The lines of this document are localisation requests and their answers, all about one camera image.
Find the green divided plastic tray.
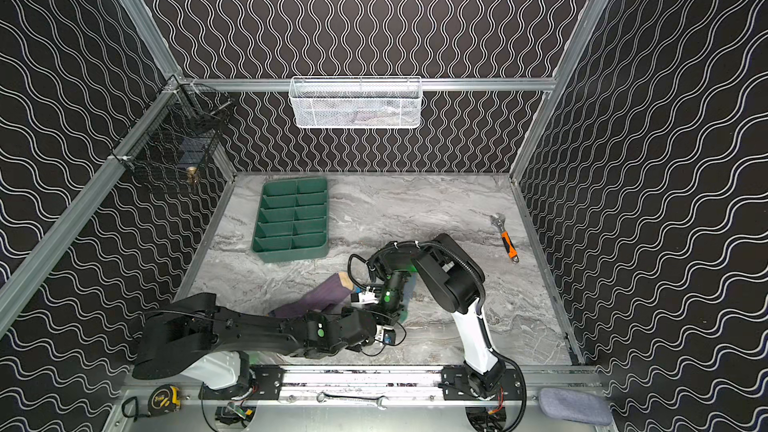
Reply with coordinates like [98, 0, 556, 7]
[251, 176, 329, 263]

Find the blue orange striped sock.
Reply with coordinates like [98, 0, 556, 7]
[396, 275, 419, 323]

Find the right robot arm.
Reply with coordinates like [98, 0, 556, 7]
[347, 234, 506, 399]

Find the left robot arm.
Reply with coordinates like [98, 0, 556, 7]
[132, 293, 397, 380]

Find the purple striped sock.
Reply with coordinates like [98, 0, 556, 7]
[268, 273, 355, 319]

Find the silver combination wrench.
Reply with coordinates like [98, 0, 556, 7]
[316, 392, 387, 410]

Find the grey cloth pad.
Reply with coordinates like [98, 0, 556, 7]
[539, 388, 613, 426]

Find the yellow black tape measure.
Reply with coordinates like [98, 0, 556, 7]
[120, 384, 181, 421]

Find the brass padlock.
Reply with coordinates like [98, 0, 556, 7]
[186, 166, 199, 186]

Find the aluminium front rail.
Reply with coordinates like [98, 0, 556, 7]
[121, 359, 604, 408]

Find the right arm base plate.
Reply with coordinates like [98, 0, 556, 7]
[438, 362, 524, 401]

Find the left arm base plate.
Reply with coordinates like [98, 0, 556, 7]
[198, 365, 286, 401]

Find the orange handled adjustable wrench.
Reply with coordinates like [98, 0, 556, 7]
[490, 214, 520, 263]

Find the white mesh wall basket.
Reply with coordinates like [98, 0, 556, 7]
[288, 76, 424, 129]

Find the black wire wall basket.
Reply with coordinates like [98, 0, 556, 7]
[117, 84, 235, 196]

